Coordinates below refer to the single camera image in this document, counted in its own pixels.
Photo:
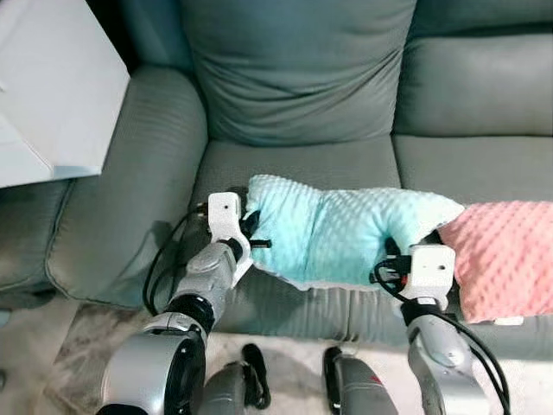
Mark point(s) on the mint green fleece pillow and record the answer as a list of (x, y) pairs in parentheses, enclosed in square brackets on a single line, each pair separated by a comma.
[(346, 229)]

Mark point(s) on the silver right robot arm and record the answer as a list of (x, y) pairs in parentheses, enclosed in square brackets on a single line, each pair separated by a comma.
[(436, 354)]

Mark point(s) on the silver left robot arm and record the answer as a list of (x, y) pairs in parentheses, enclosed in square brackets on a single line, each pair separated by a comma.
[(203, 281)]

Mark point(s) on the pink dotted fleece pillow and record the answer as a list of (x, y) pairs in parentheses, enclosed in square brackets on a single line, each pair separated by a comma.
[(505, 259)]

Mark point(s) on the grey-green sofa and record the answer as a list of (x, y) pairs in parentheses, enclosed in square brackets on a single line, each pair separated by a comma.
[(147, 173)]

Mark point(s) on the grey-green sofa back cushion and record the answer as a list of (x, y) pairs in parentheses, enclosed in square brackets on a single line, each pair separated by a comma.
[(298, 69)]

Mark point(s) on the silver right robot leg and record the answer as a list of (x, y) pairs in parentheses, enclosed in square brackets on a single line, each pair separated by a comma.
[(359, 389)]

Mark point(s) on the silver robot leg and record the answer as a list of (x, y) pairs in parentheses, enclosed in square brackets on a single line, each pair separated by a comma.
[(226, 389), (359, 389)]

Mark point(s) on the silver left robot leg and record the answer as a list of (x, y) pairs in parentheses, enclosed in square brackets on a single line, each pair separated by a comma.
[(226, 389)]

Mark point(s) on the grey-green upholstered seat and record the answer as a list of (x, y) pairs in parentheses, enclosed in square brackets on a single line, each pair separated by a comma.
[(26, 242)]

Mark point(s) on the white table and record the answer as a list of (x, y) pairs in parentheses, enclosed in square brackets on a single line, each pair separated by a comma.
[(52, 86)]

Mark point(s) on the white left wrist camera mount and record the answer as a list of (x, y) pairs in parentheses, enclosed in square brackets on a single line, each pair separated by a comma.
[(225, 212)]

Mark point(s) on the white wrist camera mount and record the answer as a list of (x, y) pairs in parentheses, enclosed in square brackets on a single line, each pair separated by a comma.
[(225, 212), (429, 268)]

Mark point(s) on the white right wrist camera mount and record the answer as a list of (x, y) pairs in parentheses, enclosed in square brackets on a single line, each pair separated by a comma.
[(429, 268)]

